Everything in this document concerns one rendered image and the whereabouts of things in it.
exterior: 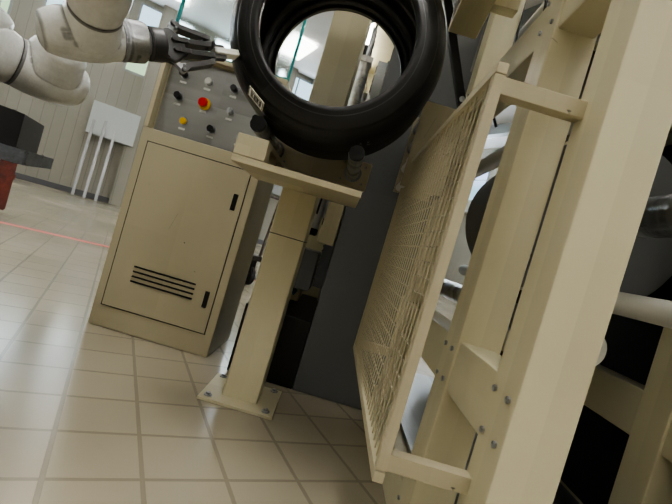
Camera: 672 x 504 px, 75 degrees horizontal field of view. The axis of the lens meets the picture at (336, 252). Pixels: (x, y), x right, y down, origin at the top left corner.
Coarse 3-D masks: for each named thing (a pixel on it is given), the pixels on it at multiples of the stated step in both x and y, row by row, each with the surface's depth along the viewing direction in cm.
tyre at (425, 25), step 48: (240, 0) 116; (288, 0) 140; (336, 0) 142; (384, 0) 141; (432, 0) 115; (240, 48) 116; (432, 48) 115; (288, 96) 115; (384, 96) 115; (288, 144) 136; (336, 144) 120; (384, 144) 133
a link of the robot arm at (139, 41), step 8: (128, 24) 94; (136, 24) 96; (144, 24) 97; (128, 32) 94; (136, 32) 95; (144, 32) 96; (128, 40) 94; (136, 40) 95; (144, 40) 96; (128, 48) 95; (136, 48) 96; (144, 48) 97; (128, 56) 96; (136, 56) 97; (144, 56) 98
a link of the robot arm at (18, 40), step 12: (0, 12) 128; (0, 24) 127; (12, 24) 131; (0, 36) 127; (12, 36) 130; (0, 48) 128; (12, 48) 130; (0, 60) 129; (12, 60) 131; (0, 72) 131; (12, 72) 133
